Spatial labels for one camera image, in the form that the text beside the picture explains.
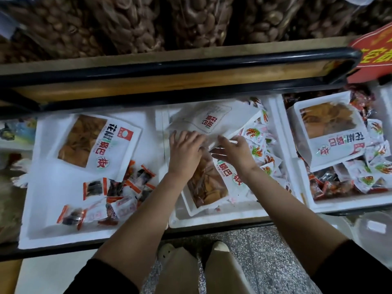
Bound person's right white shoe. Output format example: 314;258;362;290
205;240;232;255

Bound person's white shoe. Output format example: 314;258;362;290
205;240;232;255
156;242;175;261

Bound white red-edged paper cup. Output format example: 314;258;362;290
9;157;34;189

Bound person's beige trousers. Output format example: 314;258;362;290
153;245;258;294

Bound white bag of orange crisps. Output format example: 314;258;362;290
180;153;252;217
167;101;261;147
287;90;371;174
48;113;143;181

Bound white foam slab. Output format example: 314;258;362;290
15;245;163;294

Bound black metal guard rail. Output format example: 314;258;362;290
0;47;363;114

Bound red scalloped sign yellow lettering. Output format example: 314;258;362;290
346;22;392;85

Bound person's left hand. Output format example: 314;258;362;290
167;130;209;181

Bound person's left forearm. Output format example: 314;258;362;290
92;170;200;288

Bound pile of orange-ended dark packets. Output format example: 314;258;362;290
56;159;157;230

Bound person's right hand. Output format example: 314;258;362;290
210;135;259;180

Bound person's left white shoe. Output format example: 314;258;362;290
156;242;175;261

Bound clear round plastic tub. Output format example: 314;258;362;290
318;208;392;273

